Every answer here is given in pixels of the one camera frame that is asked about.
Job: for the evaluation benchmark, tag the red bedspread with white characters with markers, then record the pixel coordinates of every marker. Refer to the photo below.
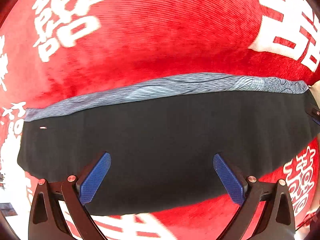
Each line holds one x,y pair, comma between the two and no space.
59,57

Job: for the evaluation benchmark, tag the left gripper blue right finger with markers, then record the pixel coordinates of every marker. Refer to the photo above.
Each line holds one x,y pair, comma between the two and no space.
277,220

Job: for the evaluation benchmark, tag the black phone on bed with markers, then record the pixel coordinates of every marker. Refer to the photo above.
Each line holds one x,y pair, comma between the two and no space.
7,209

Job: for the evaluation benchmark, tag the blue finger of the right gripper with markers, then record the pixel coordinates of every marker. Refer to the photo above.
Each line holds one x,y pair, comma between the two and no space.
314,112

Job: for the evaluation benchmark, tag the black pants with blue trim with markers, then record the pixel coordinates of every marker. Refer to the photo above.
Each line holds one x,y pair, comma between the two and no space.
162,149

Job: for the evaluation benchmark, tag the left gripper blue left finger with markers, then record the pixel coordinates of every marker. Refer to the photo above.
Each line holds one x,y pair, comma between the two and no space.
46,220

